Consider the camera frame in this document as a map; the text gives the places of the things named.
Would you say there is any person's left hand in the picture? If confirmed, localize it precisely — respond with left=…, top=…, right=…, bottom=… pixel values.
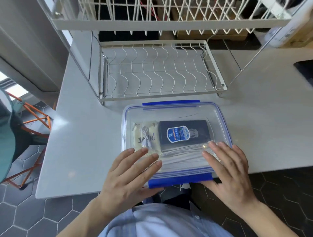
left=98, top=147, right=165, bottom=215

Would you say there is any grey cabinet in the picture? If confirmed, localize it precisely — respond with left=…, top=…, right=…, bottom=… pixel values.
left=0, top=0, right=72, bottom=99

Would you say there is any person's right forearm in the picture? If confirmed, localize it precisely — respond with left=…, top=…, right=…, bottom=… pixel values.
left=233, top=198, right=300, bottom=237

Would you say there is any person's left forearm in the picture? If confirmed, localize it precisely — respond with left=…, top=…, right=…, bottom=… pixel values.
left=56, top=195, right=137, bottom=237

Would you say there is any person's right hand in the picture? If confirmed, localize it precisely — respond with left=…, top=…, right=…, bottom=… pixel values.
left=202, top=141, right=260, bottom=208

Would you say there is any white wire dish basket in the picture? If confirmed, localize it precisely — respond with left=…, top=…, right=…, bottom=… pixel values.
left=98, top=40, right=228, bottom=102

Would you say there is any black cooktop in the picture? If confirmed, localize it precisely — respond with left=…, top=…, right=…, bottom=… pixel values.
left=293, top=60, right=313, bottom=87

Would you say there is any black box with blue label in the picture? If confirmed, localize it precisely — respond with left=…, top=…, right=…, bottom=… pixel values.
left=158, top=120, right=212, bottom=150

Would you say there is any light blue shirt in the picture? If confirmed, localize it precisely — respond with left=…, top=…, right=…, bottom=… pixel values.
left=98, top=200, right=235, bottom=237

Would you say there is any white appliance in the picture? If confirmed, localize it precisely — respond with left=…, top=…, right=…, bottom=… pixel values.
left=254, top=0, right=313, bottom=48

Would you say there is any clear container with blue clips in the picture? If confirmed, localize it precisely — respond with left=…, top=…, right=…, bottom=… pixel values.
left=121, top=100, right=233, bottom=189

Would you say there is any white dish rack frame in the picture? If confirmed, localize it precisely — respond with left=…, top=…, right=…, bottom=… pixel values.
left=37, top=0, right=313, bottom=106

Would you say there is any cream yellow packet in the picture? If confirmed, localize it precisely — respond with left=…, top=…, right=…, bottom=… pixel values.
left=132, top=122, right=162, bottom=156

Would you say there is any teal chair with orange frame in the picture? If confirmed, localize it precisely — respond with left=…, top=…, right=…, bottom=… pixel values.
left=0, top=88, right=57, bottom=190

